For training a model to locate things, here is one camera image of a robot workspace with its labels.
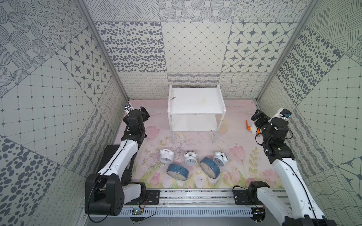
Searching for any right blue round alarm clock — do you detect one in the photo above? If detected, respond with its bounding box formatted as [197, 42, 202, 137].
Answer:
[200, 157, 221, 179]

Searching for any left blue round alarm clock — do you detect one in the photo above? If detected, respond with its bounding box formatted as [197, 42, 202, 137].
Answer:
[166, 164, 189, 181]

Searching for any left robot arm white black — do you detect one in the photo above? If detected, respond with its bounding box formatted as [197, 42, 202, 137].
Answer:
[84, 102, 150, 216]

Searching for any white two-tier shelf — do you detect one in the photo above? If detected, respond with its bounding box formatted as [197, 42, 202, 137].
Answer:
[167, 85, 226, 142]

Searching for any orange white tool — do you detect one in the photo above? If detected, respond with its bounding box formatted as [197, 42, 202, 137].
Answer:
[246, 120, 259, 134]

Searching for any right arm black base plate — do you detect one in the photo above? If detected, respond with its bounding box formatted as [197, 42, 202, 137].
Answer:
[232, 189, 260, 206]

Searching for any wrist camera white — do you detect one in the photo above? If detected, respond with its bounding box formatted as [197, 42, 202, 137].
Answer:
[122, 102, 133, 114]
[274, 108, 292, 121]

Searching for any green circuit board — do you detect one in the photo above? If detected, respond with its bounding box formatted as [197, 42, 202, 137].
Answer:
[132, 209, 144, 216]

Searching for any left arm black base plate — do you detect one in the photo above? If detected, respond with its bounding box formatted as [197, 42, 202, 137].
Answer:
[130, 190, 160, 205]

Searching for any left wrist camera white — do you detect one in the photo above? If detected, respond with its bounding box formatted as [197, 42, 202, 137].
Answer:
[122, 102, 133, 114]

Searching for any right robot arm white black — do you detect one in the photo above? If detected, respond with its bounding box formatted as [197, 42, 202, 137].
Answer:
[232, 108, 336, 226]

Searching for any blue round alarm clock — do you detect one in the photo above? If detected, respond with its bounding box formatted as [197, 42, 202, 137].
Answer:
[200, 157, 221, 179]
[166, 164, 189, 181]

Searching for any white plastic twin-bell alarm clock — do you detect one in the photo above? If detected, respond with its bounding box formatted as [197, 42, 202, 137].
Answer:
[159, 149, 174, 164]

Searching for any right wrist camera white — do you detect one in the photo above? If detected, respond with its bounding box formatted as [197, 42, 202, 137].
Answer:
[274, 108, 292, 121]

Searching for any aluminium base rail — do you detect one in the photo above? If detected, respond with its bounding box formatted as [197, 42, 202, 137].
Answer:
[81, 188, 295, 218]

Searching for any white metal twin-bell alarm clock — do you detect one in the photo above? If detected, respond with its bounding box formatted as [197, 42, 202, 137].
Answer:
[213, 151, 229, 167]

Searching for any small white twin-bell alarm clock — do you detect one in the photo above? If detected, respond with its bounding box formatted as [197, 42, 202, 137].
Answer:
[184, 151, 198, 166]

